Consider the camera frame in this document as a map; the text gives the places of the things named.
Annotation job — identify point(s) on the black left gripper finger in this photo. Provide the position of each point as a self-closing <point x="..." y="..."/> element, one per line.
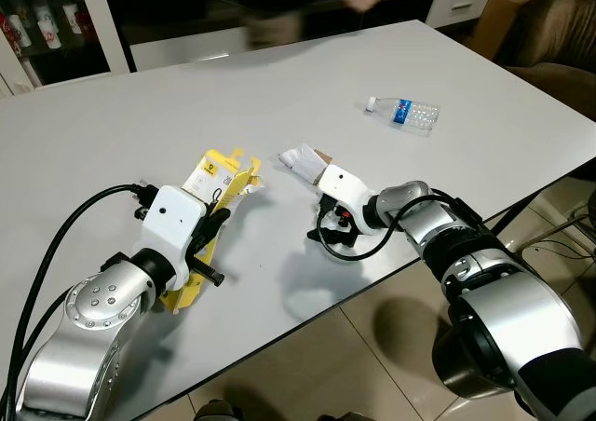
<point x="221" y="222"/>

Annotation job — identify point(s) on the yellow cardboard package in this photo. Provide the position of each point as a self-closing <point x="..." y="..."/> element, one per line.
<point x="216" y="174"/>

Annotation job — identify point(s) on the white carton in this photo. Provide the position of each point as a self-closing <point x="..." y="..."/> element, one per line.
<point x="303" y="160"/>

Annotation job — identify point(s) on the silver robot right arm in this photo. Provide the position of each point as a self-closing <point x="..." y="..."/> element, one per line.
<point x="503" y="319"/>

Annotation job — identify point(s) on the clear plastic water bottle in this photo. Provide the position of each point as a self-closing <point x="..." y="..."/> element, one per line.
<point x="405" y="114"/>

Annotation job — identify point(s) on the white table black legs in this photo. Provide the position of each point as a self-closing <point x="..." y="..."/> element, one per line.
<point x="279" y="95"/>

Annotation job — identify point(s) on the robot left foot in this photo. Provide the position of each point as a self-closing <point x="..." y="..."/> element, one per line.
<point x="219" y="412"/>

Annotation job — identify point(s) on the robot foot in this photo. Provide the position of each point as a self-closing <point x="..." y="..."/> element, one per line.
<point x="219" y="412"/>
<point x="345" y="417"/>

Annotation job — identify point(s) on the dark low media cabinet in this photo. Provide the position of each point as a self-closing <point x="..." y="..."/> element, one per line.
<point x="186" y="48"/>

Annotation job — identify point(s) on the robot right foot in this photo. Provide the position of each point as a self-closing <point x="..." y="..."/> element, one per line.
<point x="345" y="417"/>

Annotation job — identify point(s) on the person in dark clothes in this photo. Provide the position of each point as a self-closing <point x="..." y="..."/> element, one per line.
<point x="289" y="11"/>

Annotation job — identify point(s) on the white shelf unit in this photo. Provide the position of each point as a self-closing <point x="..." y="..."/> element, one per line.
<point x="112" y="20"/>

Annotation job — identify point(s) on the brown wooden board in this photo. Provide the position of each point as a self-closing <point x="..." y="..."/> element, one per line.
<point x="486" y="25"/>

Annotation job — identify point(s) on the white red printed cup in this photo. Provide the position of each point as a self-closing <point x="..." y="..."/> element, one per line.
<point x="73" y="19"/>
<point x="13" y="32"/>
<point x="48" y="28"/>

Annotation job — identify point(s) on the white drawer cabinet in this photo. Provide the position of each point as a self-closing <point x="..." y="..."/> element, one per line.
<point x="461" y="4"/>

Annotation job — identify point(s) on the brown upholstered armchair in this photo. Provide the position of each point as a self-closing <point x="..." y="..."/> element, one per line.
<point x="549" y="39"/>

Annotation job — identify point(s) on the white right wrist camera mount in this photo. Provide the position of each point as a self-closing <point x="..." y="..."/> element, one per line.
<point x="346" y="190"/>

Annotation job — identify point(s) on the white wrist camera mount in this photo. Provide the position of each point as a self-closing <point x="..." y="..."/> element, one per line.
<point x="172" y="221"/>
<point x="346" y="190"/>

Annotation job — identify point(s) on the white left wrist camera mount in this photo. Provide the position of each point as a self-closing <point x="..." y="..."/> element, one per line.
<point x="172" y="221"/>

